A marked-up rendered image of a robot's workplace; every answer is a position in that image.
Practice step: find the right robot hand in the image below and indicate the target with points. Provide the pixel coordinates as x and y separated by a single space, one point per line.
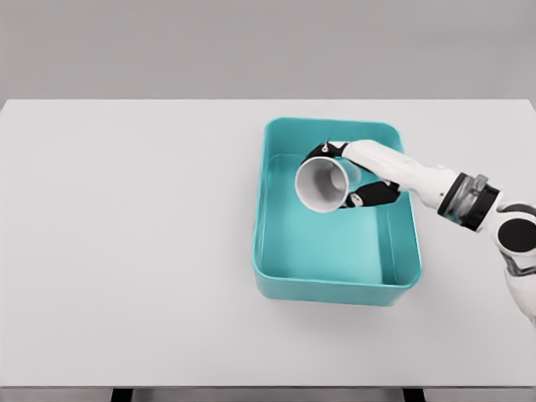
371 157

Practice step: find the white paper cup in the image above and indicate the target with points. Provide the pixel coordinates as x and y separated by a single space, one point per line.
321 184

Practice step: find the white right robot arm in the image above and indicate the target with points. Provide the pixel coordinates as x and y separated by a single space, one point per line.
460 197

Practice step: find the teal plastic basket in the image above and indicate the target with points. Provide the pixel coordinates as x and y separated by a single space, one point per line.
335 251

